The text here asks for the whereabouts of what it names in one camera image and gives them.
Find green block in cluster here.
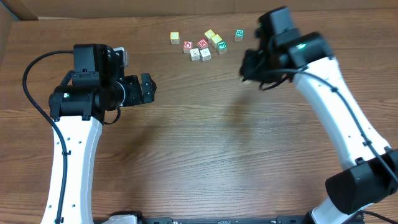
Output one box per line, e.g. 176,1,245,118
217,41,228,54

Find yellow block far left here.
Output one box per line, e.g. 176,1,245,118
170,32,180,45

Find blue block letter L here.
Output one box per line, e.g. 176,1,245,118
243,80,252,85

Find yellow block lower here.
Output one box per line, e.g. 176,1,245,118
211,34,223,49

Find green block letter B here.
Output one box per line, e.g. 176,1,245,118
234,29,244,42

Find white block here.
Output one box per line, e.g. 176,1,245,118
200,48,211,62
190,48,201,61

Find white block right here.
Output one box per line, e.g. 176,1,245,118
200,48,211,62

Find yellow block upper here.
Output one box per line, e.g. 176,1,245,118
204,29,215,43

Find red block letter E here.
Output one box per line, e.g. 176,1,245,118
197,38,209,50

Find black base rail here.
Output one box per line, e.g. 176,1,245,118
94,211,313,224

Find white block left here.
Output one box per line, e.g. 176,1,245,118
190,48,201,61

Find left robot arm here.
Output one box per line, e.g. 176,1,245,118
42,44,156,223

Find red block with circle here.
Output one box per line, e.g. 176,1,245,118
183,41,193,54

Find cardboard box edge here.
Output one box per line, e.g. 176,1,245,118
1,0,38,21

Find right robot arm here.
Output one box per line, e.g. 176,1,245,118
239,6,397,223

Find yellow block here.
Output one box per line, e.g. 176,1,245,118
204,29,215,43
170,32,180,45
211,34,223,49

